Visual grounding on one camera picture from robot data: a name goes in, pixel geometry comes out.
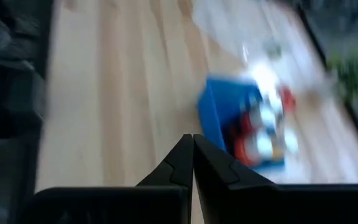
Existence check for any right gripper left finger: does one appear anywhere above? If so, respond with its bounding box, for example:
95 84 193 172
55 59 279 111
22 133 195 224

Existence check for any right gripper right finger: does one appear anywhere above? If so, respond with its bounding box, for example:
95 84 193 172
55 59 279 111
193 133 358 224

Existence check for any orange paint bottle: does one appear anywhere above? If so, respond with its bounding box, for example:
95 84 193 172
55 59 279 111
233 136 262 167

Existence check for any dark red paint bottle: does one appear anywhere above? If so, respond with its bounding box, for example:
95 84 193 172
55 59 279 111
236 110 256 136

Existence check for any blue plastic basket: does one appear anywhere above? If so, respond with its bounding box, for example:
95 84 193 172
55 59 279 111
196 74 291 171

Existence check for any clear plastic bin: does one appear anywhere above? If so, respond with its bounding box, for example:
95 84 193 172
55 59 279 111
191 0 334 94

